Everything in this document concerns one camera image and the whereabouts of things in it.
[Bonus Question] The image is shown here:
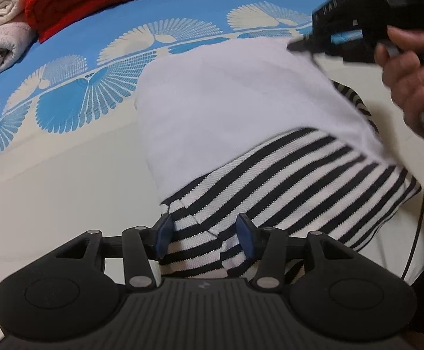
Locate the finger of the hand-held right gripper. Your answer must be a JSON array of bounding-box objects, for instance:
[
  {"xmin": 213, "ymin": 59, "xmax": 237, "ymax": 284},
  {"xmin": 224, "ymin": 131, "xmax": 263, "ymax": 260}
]
[{"xmin": 288, "ymin": 30, "xmax": 363, "ymax": 55}]

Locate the person's right hand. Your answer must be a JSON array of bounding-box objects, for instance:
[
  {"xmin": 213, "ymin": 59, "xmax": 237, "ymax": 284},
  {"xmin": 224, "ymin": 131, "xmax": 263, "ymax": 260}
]
[{"xmin": 375, "ymin": 27, "xmax": 424, "ymax": 134}]

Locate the blue and white bed sheet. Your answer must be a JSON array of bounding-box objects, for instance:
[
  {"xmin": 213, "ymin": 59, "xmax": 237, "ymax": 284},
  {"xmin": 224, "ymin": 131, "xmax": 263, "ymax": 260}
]
[{"xmin": 0, "ymin": 0, "xmax": 424, "ymax": 288}]

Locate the cream folded blanket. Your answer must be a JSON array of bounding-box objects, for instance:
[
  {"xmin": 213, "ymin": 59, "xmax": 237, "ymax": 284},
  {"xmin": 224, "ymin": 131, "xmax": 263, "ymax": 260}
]
[{"xmin": 0, "ymin": 0, "xmax": 38, "ymax": 84}]

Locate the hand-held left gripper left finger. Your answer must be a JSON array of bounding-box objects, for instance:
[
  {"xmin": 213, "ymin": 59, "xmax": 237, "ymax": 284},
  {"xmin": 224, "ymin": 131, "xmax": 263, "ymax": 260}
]
[{"xmin": 55, "ymin": 213, "xmax": 173, "ymax": 292}]

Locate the striped hooded top white vest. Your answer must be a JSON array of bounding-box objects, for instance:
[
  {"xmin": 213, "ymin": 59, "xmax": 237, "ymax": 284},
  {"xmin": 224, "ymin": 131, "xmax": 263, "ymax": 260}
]
[{"xmin": 135, "ymin": 38, "xmax": 423, "ymax": 282}]

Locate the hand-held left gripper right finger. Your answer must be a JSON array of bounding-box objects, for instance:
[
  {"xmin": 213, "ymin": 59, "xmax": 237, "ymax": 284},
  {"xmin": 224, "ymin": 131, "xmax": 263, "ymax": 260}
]
[{"xmin": 236, "ymin": 213, "xmax": 349, "ymax": 292}]

